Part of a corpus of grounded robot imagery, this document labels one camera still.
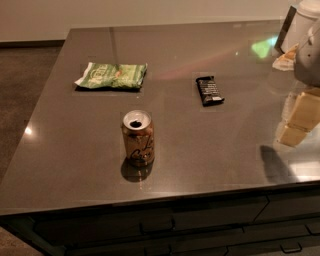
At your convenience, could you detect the black snack bar wrapper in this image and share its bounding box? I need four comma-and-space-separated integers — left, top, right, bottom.
196, 76, 224, 107

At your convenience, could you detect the dark drawer cabinet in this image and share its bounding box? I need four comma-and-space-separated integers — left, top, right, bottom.
1, 184, 320, 256

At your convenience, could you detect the orange soda can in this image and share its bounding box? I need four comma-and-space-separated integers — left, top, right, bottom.
122, 110, 155, 167

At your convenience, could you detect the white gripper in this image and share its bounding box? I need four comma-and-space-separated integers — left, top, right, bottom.
272, 20, 320, 147

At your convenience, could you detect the black drawer handle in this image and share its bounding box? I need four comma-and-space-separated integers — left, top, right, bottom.
280, 242, 302, 254
139, 218, 175, 235

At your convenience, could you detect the green jalapeno chip bag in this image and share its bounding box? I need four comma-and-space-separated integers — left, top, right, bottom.
75, 62, 147, 89

